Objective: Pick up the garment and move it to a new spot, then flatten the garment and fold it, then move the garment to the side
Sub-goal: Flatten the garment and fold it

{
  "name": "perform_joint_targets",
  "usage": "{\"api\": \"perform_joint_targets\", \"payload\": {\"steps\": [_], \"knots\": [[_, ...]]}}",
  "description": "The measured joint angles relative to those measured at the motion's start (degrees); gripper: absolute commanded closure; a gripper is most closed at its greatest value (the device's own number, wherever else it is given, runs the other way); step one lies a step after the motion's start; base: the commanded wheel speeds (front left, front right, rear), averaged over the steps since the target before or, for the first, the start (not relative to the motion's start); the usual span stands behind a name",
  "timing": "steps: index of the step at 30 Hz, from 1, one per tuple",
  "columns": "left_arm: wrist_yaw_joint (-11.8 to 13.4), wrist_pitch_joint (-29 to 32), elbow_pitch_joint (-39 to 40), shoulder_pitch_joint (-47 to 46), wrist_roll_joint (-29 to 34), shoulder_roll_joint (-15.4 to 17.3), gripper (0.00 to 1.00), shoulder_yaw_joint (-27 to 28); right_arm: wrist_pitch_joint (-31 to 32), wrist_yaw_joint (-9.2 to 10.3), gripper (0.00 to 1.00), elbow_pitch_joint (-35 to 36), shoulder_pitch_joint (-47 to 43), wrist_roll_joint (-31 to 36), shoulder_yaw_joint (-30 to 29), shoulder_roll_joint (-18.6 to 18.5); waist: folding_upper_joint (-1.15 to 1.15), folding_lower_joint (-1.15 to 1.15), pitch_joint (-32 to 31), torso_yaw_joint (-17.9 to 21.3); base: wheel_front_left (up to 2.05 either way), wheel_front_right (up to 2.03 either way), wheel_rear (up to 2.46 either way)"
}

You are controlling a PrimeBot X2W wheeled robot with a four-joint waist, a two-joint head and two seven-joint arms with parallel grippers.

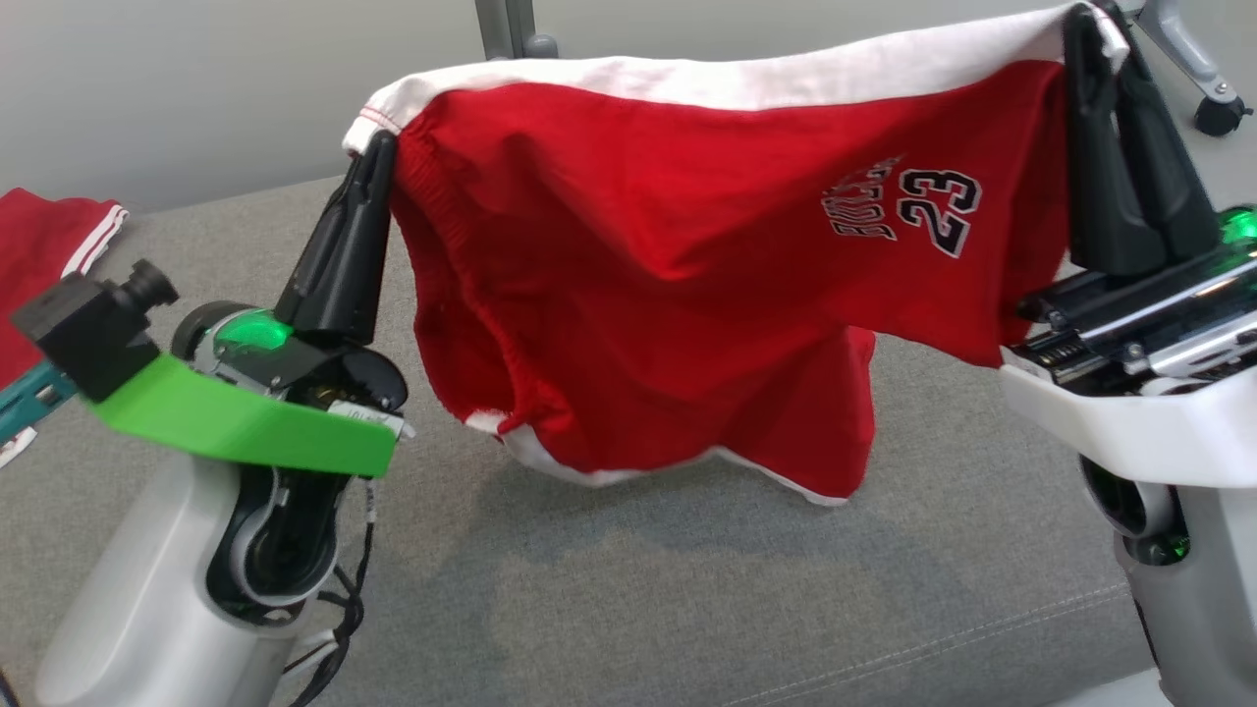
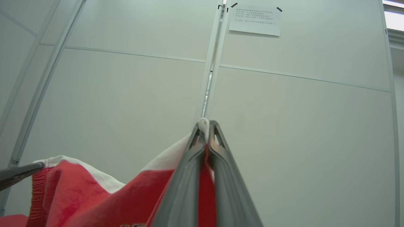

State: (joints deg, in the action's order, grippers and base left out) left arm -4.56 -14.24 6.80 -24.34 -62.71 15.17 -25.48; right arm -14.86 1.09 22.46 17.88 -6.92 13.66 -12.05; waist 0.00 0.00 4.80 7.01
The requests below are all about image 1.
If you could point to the grey stand leg with caster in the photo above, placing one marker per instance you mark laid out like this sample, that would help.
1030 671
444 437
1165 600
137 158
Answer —
1188 49

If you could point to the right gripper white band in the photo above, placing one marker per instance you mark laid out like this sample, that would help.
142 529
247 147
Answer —
1129 422

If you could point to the teal left camera connector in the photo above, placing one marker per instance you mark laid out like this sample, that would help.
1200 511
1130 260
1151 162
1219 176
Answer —
34 398

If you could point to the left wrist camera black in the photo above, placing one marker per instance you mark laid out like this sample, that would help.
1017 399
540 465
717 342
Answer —
83 329

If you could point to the red Bulls 23 jersey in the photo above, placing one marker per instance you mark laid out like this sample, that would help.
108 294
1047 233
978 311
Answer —
34 255

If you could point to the grey fabric sofa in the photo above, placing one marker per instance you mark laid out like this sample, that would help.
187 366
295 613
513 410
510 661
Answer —
687 589

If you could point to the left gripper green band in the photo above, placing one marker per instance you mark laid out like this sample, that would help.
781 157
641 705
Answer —
245 422

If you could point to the red Bulls 23 shorts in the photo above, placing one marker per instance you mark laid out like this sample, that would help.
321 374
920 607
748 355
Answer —
638 245

